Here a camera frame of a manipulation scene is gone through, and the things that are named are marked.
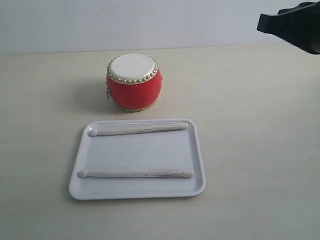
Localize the wooden drumstick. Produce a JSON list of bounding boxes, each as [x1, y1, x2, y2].
[[87, 123, 189, 137], [77, 169, 194, 179]]

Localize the small red drum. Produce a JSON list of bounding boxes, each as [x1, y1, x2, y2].
[[105, 53, 163, 112]]

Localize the white rectangular tray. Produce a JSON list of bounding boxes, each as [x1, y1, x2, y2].
[[69, 118, 206, 200]]

